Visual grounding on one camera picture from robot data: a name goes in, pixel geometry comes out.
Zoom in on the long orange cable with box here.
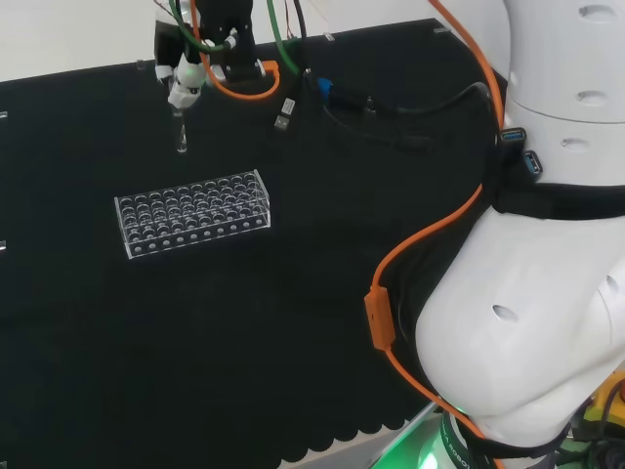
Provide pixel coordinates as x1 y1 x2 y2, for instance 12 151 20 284
362 0 507 469

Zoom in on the clear plastic test tube rack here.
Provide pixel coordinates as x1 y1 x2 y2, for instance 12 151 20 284
113 168 272 261

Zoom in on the black hub cable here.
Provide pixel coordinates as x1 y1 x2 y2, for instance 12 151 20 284
322 81 492 150

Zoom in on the green cable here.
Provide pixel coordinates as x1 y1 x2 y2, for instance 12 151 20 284
266 0 304 77

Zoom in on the black cable with USB plug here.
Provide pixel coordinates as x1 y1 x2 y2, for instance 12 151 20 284
272 0 310 134

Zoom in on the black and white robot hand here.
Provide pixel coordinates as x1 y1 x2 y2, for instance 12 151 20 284
153 0 256 116

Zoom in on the black wrist camera block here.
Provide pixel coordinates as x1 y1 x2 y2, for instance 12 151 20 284
223 27 265 83

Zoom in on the short orange looped cable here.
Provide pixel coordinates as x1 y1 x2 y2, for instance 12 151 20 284
189 0 281 103

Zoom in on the clear glass test tube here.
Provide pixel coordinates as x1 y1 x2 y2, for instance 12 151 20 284
172 107 189 154

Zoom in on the blue USB socket adapter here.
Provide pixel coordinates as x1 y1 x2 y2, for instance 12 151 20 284
523 150 546 178
500 126 529 147

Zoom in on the black arm strap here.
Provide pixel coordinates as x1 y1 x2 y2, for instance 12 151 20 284
491 181 625 222

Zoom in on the black bench cloth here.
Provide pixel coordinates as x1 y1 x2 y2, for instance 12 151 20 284
0 18 512 469

